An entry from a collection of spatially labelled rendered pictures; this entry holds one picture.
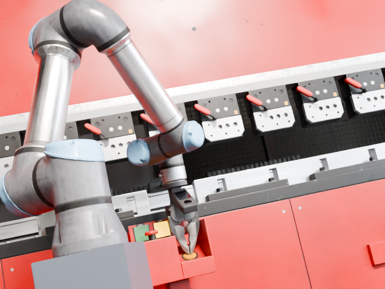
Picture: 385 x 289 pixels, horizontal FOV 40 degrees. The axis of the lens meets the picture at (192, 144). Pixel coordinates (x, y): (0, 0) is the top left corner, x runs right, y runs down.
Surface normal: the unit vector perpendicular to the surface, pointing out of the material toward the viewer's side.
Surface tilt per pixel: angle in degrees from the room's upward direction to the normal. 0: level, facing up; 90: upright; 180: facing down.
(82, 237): 72
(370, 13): 90
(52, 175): 90
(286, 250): 90
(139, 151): 94
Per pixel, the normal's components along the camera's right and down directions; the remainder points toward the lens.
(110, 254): -0.12, -0.16
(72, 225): -0.29, -0.41
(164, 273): 0.22, -0.22
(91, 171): 0.60, -0.27
